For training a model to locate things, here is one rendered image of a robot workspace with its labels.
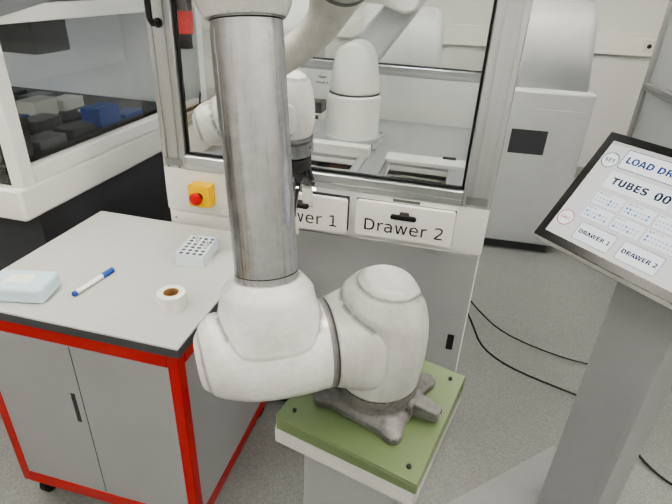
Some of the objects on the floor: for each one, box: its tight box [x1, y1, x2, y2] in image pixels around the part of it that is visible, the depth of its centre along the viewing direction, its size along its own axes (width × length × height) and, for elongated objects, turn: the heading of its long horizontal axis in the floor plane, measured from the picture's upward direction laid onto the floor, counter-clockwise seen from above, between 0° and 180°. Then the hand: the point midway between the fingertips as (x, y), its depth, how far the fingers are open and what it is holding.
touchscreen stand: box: [447, 282, 672, 504], centre depth 135 cm, size 50×45×102 cm
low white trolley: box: [0, 211, 267, 504], centre depth 162 cm, size 58×62×76 cm
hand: (300, 216), depth 145 cm, fingers open, 13 cm apart
